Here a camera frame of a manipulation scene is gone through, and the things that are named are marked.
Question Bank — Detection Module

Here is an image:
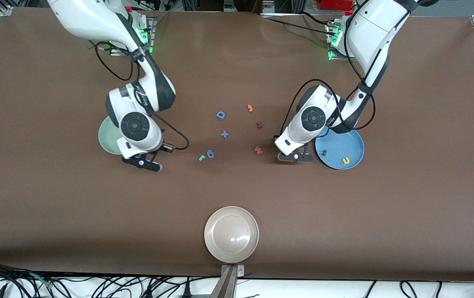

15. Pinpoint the mint green plate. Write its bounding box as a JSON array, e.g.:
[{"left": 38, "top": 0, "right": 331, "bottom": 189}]
[{"left": 98, "top": 115, "right": 124, "bottom": 156}]

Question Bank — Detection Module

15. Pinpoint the beige plate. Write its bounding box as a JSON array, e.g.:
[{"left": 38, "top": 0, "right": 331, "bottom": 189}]
[{"left": 204, "top": 206, "right": 259, "bottom": 264}]

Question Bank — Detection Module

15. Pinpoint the blue plate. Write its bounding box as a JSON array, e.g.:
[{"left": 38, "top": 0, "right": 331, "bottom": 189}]
[{"left": 315, "top": 126, "right": 365, "bottom": 170}]

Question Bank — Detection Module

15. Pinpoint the red box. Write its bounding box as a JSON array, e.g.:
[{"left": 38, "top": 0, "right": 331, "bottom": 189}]
[{"left": 321, "top": 0, "right": 354, "bottom": 11}]

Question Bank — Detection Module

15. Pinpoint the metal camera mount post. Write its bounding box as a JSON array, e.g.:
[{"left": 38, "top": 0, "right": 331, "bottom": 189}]
[{"left": 210, "top": 264, "right": 245, "bottom": 298}]

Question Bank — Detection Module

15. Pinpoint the black cable to arm base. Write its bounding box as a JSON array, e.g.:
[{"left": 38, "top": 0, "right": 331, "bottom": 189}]
[{"left": 260, "top": 12, "right": 337, "bottom": 38}]

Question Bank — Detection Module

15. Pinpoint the teal cable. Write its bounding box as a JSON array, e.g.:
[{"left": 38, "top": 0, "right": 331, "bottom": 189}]
[{"left": 29, "top": 272, "right": 52, "bottom": 289}]

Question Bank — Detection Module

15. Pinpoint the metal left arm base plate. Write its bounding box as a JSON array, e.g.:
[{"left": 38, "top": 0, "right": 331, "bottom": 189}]
[{"left": 327, "top": 23, "right": 359, "bottom": 62}]

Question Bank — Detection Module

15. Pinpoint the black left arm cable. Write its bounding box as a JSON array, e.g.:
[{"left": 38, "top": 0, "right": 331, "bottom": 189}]
[{"left": 280, "top": 0, "right": 411, "bottom": 139}]

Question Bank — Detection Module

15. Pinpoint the looped black cable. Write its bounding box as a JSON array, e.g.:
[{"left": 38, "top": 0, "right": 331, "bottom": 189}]
[{"left": 400, "top": 281, "right": 419, "bottom": 298}]

